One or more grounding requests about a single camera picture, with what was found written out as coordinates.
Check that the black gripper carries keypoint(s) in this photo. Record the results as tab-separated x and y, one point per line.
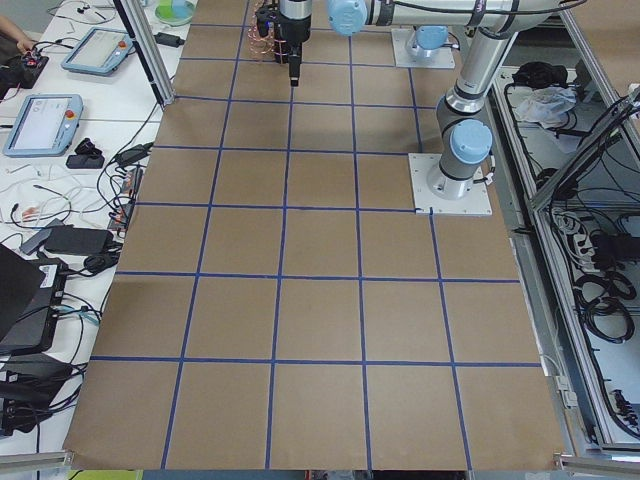
294	33

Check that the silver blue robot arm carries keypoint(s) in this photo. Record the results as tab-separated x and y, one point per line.
466	140

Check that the rear robot arm base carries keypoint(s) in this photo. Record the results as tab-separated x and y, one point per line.
425	40

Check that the dark bottle in basket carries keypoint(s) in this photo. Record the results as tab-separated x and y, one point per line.
280	47

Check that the person's hand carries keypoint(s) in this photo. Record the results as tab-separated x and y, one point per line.
25	44

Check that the black small power adapter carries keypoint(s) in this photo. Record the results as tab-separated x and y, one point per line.
167	39

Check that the green plate with items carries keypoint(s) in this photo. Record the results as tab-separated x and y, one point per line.
174	13

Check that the rear white mounting plate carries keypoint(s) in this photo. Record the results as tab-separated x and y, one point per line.
442	59

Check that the upper blue teach pendant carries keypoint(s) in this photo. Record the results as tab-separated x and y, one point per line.
100	52

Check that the blue teach pendant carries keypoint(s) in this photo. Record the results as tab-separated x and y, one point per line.
45	126
100	52

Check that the small black device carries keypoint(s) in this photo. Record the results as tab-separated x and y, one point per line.
86	156

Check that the black cloth bundle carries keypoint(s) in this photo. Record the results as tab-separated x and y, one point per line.
540	75

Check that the lower blue teach pendant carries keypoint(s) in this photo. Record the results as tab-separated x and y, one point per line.
45	126

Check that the crumpled white cloth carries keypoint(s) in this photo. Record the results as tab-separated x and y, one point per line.
548	107

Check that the black power adapter brick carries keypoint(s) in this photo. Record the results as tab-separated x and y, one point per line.
77	241

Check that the black laptop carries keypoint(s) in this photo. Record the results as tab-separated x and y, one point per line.
31	290

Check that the aluminium frame post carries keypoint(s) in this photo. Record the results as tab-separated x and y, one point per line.
137	26

